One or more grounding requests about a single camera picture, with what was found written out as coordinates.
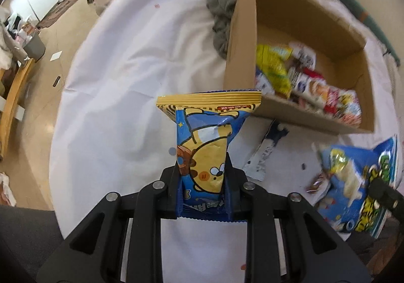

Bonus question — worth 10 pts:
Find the grey crumpled cloth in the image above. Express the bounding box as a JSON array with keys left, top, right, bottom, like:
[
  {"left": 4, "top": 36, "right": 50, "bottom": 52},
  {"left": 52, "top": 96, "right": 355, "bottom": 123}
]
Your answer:
[{"left": 206, "top": 0, "right": 243, "bottom": 60}]

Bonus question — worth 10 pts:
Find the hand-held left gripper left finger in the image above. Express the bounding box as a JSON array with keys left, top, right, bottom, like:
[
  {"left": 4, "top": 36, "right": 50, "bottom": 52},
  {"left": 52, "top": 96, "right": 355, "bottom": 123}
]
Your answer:
[{"left": 38, "top": 166, "right": 185, "bottom": 283}]

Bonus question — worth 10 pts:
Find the wooden bench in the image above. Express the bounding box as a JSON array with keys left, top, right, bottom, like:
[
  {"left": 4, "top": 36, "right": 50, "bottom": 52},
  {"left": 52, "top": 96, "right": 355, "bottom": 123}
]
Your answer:
[{"left": 0, "top": 58, "right": 35, "bottom": 160}]

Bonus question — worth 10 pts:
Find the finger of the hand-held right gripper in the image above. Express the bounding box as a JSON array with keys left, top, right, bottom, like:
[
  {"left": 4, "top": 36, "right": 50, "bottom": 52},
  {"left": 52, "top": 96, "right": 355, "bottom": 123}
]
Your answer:
[{"left": 368, "top": 177, "right": 404, "bottom": 217}]

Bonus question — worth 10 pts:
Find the clear wrapper brown snack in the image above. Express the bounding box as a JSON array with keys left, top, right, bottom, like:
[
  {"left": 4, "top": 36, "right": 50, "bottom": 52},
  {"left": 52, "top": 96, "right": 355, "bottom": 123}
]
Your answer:
[{"left": 306, "top": 173, "right": 332, "bottom": 193}]

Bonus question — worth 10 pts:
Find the teal patterned cloth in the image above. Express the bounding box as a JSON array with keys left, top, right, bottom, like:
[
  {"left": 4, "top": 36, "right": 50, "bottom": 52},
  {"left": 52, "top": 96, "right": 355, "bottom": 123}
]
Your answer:
[{"left": 335, "top": 0, "right": 404, "bottom": 67}]

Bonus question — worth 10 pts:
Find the grey trash bin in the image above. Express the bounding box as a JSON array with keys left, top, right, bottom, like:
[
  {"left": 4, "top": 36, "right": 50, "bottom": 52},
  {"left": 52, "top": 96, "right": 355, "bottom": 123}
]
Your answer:
[{"left": 23, "top": 31, "right": 46, "bottom": 61}]

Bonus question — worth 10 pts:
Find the cardboard box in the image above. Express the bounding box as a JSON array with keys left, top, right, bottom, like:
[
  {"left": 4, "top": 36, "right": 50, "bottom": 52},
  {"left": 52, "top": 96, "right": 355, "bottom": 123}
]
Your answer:
[{"left": 222, "top": 0, "right": 374, "bottom": 135}]

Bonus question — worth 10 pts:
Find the patterned rug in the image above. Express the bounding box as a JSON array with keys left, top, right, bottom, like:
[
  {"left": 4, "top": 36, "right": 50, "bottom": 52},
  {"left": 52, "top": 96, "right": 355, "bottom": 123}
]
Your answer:
[{"left": 37, "top": 0, "right": 86, "bottom": 29}]

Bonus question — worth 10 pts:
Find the large blue cartoon snack packet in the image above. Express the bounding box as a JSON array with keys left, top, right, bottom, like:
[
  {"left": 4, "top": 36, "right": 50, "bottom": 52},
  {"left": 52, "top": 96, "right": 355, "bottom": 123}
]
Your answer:
[{"left": 311, "top": 135, "right": 399, "bottom": 238}]

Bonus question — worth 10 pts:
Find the white dotted snack packet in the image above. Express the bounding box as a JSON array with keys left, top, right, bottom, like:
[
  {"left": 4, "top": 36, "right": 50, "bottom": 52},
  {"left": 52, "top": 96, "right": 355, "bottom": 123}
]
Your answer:
[{"left": 243, "top": 119, "right": 289, "bottom": 183}]

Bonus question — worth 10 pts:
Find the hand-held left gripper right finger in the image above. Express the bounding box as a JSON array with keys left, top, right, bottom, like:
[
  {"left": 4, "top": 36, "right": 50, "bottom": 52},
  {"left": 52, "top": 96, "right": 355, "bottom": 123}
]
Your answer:
[{"left": 222, "top": 154, "right": 371, "bottom": 283}]

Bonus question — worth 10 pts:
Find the blue bear snack packet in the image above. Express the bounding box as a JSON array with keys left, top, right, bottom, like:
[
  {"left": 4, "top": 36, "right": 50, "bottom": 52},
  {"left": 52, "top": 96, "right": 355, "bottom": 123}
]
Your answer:
[{"left": 156, "top": 90, "right": 262, "bottom": 223}]

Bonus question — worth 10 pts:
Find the row of assorted snacks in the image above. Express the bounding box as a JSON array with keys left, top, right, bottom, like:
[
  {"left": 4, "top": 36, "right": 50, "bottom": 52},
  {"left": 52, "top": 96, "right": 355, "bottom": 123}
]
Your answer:
[{"left": 255, "top": 42, "right": 362, "bottom": 127}]

